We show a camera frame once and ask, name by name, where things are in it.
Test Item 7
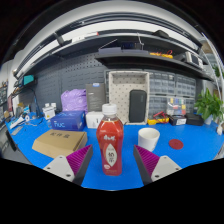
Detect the red drink bottle white cap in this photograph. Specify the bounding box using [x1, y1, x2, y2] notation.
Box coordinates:
[95, 103, 125, 177]

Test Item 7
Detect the yellow tool with red cable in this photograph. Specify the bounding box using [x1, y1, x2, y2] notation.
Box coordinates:
[149, 49, 174, 60]

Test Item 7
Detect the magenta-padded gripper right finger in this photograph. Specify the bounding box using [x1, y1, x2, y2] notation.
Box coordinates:
[132, 145, 182, 186]

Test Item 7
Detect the clear organizer with coloured parts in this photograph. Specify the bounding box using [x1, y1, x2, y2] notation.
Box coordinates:
[166, 96, 188, 116]

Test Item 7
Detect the white perforated tray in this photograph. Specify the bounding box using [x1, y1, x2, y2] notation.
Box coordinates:
[108, 70, 151, 126]

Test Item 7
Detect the purple plastic bag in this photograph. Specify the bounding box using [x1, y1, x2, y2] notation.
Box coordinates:
[60, 88, 89, 114]

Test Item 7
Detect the black rounded speaker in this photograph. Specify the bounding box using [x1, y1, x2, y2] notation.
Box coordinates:
[128, 89, 148, 124]

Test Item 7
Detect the dark grey flat box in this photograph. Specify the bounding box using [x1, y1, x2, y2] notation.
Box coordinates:
[85, 82, 107, 112]

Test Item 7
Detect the white shelf unit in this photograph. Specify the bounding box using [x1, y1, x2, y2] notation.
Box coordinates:
[199, 31, 224, 101]

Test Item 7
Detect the white power adapter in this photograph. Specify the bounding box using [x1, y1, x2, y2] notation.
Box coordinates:
[216, 121, 224, 136]

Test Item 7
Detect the green potted plant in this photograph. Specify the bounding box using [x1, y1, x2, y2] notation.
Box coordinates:
[194, 87, 224, 126]

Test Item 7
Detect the brown cardboard box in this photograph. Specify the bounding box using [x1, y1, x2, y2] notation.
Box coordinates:
[31, 129, 89, 159]

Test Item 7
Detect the black box with white label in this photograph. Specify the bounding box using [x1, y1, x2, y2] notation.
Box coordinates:
[169, 114, 188, 127]

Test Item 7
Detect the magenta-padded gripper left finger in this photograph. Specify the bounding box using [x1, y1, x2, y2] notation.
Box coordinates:
[43, 144, 95, 186]

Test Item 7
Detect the yellow multimeter with red leads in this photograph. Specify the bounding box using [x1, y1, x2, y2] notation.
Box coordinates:
[147, 111, 170, 126]

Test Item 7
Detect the flat round red coaster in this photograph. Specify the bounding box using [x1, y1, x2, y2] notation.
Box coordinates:
[168, 138, 185, 150]

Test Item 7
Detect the white cup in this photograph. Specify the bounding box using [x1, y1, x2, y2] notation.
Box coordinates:
[137, 127, 161, 153]

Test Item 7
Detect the black wall shelf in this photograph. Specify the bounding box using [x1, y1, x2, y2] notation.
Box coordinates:
[94, 49, 214, 82]

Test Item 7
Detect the small white box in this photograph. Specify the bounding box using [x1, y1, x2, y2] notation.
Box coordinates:
[85, 111, 104, 130]

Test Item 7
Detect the teal monitor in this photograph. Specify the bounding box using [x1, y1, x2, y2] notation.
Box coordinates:
[16, 74, 35, 88]

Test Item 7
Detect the blue carton box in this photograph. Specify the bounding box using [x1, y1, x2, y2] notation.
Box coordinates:
[49, 110, 87, 132]

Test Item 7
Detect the white hand tool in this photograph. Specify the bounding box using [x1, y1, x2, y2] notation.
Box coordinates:
[9, 113, 31, 130]

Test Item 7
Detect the white bench instrument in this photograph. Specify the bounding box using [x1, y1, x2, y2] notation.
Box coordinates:
[184, 51, 204, 70]

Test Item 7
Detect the black flat case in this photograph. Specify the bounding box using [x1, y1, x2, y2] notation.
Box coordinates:
[185, 113, 205, 127]

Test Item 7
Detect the grey drawer cabinet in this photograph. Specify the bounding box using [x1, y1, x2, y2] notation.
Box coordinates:
[174, 74, 198, 114]
[148, 71, 177, 118]

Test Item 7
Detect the small white carton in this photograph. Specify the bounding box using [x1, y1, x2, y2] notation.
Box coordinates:
[42, 103, 57, 120]

